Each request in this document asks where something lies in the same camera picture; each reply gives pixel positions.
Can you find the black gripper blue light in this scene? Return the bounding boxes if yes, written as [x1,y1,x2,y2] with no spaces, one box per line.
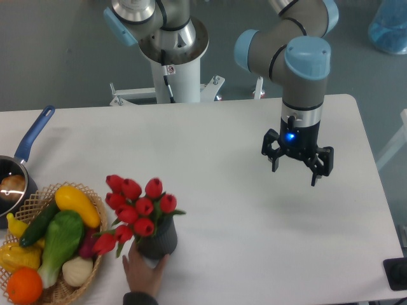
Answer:
[261,120,334,186]

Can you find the dark grey ribbed vase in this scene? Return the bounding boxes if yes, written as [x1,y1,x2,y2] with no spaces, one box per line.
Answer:
[138,217,178,260]

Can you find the red tulip bouquet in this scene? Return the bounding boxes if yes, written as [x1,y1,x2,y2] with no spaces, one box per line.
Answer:
[93,175,186,256]

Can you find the dark grey sleeve forearm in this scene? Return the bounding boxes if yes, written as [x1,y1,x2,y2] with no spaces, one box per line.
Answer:
[123,292,158,305]

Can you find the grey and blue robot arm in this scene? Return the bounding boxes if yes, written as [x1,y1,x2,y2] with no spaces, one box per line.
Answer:
[104,1,338,180]

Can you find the person's hand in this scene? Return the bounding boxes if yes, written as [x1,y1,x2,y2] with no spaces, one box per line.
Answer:
[122,242,170,298]

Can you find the blue translucent container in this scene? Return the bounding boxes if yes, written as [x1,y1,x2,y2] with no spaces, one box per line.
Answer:
[368,0,406,55]

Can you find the black device at edge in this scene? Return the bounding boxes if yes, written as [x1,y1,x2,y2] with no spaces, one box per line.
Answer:
[383,257,407,291]

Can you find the purple red radish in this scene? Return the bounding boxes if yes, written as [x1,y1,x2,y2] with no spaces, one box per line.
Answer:
[78,229,98,259]

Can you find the yellow squash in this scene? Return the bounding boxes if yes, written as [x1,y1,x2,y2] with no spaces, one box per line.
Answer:
[55,185,101,229]

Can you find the green bok choy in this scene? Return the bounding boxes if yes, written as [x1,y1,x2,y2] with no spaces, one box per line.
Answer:
[38,210,85,289]

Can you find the white garlic bulb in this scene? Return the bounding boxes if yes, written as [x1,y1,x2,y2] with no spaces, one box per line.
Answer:
[62,257,93,287]

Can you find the green cucumber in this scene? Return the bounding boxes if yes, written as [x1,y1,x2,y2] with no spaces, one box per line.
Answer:
[19,201,60,247]

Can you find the brown bread roll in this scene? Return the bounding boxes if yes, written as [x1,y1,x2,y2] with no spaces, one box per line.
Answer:
[1,175,25,195]

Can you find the yellow banana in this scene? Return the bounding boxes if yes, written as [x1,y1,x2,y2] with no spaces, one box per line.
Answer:
[6,213,29,239]

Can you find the yellow bell pepper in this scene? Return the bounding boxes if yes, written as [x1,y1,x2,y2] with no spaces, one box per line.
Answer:
[1,242,42,273]

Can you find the orange fruit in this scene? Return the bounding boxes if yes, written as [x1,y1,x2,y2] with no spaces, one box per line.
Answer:
[6,268,43,304]

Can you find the white frame at right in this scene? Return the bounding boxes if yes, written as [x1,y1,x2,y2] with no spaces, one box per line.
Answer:
[376,109,406,171]

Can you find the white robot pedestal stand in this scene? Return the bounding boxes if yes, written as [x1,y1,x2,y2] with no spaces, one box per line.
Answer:
[104,8,225,105]

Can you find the black cable on pedestal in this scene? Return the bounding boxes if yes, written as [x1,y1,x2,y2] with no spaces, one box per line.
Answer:
[160,49,176,104]

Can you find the blue handled saucepan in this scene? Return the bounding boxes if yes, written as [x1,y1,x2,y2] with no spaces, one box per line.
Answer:
[1,105,55,229]

